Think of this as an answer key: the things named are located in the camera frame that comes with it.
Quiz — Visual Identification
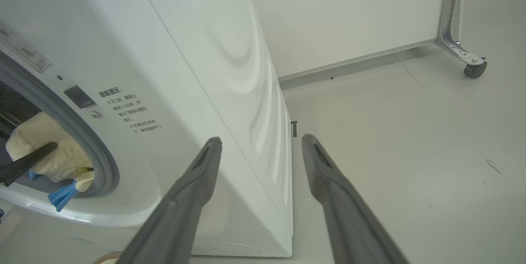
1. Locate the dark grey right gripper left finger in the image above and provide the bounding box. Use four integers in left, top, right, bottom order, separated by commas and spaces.
117, 136, 223, 264

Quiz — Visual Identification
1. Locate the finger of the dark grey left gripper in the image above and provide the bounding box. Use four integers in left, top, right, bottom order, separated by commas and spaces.
0, 142, 58, 187

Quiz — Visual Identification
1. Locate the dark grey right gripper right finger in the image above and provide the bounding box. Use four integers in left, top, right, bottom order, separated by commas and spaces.
302, 134, 409, 264

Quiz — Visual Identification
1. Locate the cream garment with blue cuff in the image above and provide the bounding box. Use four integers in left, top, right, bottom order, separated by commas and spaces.
6, 111, 95, 212

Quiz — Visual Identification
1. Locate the white washing machine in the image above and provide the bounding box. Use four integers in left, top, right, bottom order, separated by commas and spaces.
0, 0, 294, 257

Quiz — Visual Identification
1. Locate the cream perforated laundry basket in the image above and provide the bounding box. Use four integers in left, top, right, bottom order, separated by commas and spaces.
91, 251, 124, 264

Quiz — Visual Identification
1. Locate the grey warning sticker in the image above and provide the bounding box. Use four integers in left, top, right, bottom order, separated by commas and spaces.
0, 22, 53, 73

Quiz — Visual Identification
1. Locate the white partition panel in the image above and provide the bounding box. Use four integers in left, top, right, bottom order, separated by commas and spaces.
242, 0, 465, 90

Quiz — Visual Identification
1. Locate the metal bracket with caster wheel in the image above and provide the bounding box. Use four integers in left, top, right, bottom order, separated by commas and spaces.
435, 0, 488, 78

